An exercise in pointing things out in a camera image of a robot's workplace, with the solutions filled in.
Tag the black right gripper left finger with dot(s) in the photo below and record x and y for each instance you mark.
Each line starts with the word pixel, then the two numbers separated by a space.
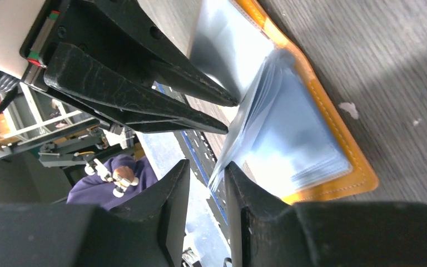
pixel 147 230

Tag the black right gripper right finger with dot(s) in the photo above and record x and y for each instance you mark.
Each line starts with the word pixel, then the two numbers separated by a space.
pixel 265 231

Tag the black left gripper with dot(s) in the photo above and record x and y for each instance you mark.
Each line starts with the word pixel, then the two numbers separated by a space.
pixel 103 54

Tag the orange leather card holder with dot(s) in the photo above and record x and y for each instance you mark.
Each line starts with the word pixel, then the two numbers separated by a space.
pixel 286 129

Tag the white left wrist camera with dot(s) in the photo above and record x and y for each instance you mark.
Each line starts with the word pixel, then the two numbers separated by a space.
pixel 16 19

